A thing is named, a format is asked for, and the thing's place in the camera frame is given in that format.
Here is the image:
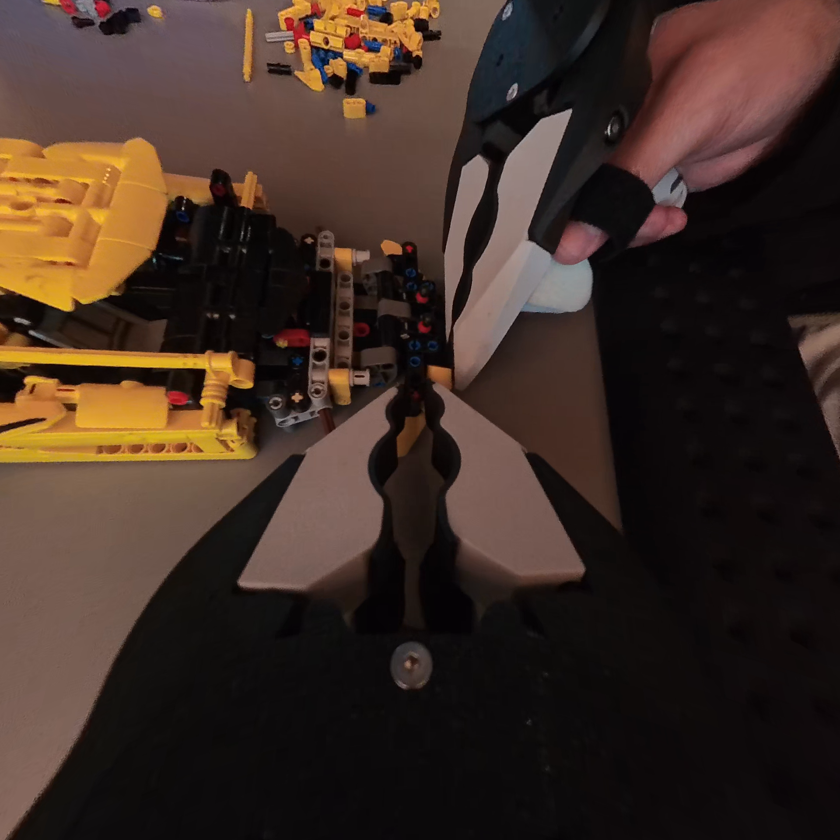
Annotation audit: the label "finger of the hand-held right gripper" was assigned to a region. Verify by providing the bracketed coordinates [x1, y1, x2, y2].
[451, 108, 595, 391]
[443, 155, 505, 342]

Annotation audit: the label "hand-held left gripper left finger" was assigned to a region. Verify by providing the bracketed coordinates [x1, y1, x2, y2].
[236, 386, 404, 635]

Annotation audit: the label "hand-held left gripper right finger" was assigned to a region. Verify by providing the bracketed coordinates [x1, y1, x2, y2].
[421, 382, 586, 635]

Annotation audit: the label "yellow toy brick car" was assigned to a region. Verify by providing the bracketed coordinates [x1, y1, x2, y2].
[0, 136, 457, 463]

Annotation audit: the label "person's right hand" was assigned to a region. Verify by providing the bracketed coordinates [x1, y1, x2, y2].
[551, 0, 840, 266]

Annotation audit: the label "pile of small toy bricks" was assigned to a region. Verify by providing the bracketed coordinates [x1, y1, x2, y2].
[266, 0, 442, 93]

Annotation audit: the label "person's pale trousers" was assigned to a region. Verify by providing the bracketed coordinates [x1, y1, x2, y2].
[787, 314, 840, 457]

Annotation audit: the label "small heap of black bricks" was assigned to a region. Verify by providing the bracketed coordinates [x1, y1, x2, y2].
[41, 0, 165, 35]

